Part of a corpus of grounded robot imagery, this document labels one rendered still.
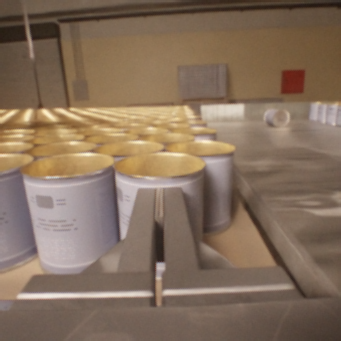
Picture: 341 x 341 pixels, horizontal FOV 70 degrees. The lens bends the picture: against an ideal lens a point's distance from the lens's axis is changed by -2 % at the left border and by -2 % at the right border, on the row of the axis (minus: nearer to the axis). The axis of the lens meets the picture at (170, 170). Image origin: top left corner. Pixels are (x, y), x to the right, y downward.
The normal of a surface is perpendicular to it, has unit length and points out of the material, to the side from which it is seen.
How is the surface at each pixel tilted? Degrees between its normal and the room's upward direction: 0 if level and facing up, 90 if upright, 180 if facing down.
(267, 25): 90
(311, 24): 90
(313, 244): 0
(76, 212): 91
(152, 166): 90
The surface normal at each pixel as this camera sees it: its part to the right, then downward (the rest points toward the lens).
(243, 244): -0.01, -0.96
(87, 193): 0.65, 0.21
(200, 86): -0.10, 0.32
